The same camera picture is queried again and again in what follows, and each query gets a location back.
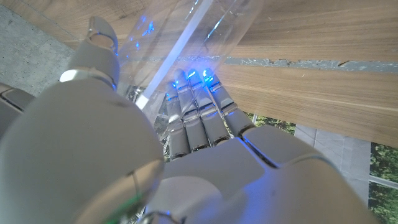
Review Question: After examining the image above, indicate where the clear plastic spray bottle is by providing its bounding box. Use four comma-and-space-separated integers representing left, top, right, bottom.
116, 0, 265, 138

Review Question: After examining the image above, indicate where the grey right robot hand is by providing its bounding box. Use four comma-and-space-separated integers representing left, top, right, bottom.
0, 82, 35, 138

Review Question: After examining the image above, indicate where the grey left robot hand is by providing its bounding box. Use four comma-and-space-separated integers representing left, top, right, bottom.
0, 16, 382, 224

